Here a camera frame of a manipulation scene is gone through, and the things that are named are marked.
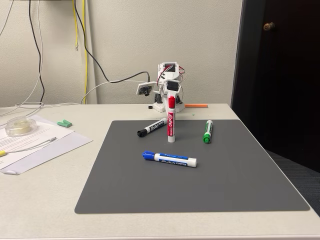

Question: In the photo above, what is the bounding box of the white printed paper sheet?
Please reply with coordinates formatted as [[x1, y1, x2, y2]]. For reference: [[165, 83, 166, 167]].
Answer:
[[0, 114, 76, 155]]

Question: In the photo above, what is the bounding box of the black cable to arm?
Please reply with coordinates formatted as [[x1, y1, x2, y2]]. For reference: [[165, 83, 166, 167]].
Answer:
[[74, 0, 151, 83]]

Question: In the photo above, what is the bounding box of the grey hanging cable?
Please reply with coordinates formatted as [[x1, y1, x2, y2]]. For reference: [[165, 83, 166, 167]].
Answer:
[[0, 0, 14, 36]]

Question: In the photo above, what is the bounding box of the white gripper camera box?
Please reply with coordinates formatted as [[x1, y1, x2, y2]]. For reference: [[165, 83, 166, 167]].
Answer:
[[136, 81, 155, 97]]

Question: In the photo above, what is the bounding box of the green Expo marker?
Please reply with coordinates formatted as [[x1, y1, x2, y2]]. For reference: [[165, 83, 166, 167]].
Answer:
[[202, 119, 214, 145]]

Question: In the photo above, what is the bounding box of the white cable to arm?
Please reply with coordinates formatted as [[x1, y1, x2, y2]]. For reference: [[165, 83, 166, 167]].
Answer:
[[80, 79, 151, 105]]

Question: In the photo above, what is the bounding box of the grey mat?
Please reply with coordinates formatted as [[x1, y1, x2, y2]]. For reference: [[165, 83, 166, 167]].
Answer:
[[74, 119, 311, 215]]

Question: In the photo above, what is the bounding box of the white looped cable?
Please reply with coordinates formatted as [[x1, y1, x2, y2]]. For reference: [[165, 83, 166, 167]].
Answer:
[[0, 0, 81, 118]]

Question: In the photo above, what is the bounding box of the short yellow cable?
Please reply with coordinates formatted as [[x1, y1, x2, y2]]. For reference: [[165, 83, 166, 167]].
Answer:
[[72, 0, 80, 52]]

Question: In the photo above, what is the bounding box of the red Expo marker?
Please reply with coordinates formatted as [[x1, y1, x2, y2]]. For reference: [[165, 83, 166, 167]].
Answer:
[[166, 95, 177, 144]]

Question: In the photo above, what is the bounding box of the black Expo marker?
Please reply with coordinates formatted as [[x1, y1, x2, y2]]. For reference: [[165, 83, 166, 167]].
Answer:
[[136, 117, 168, 138]]

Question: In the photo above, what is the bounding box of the thin white connector cable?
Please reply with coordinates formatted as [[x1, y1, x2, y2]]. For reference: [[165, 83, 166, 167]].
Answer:
[[0, 136, 57, 154]]

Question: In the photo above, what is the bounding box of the clear tape dispenser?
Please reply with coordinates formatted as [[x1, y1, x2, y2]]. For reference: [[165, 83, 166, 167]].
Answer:
[[4, 116, 39, 137]]

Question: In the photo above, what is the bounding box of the black hanging cable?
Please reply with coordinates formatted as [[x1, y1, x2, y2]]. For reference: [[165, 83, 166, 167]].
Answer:
[[28, 0, 46, 104]]

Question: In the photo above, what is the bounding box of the long yellow cable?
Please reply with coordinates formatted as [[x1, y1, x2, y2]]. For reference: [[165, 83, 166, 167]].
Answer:
[[82, 0, 89, 105]]

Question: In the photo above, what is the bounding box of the blue Expo marker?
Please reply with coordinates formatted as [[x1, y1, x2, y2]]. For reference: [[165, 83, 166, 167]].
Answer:
[[142, 150, 198, 168]]

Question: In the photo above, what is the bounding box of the dark door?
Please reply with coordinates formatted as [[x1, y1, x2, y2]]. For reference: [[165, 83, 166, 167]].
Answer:
[[230, 0, 320, 173]]

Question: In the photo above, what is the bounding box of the white blank paper sheet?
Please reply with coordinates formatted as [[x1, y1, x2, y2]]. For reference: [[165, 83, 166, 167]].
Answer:
[[0, 129, 94, 175]]

